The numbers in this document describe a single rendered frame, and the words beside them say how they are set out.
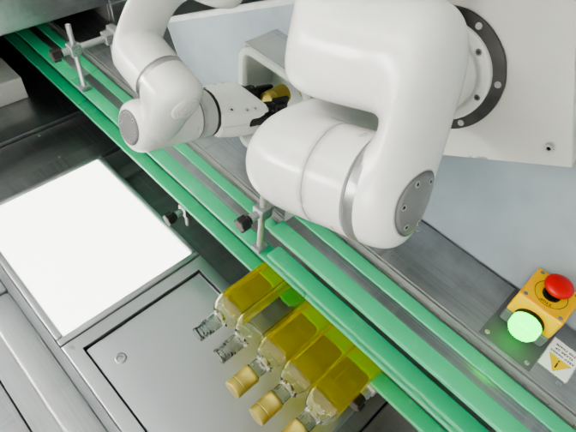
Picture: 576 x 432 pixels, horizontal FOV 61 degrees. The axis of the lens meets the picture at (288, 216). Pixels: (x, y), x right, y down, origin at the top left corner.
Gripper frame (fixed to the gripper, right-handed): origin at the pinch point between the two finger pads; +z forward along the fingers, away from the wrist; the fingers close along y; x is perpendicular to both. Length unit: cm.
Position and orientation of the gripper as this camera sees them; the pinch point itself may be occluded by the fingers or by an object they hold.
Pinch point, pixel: (270, 99)
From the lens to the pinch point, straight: 90.3
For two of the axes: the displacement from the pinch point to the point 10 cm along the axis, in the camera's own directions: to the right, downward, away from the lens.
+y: 6.9, 6.0, -4.0
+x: 2.9, -7.4, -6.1
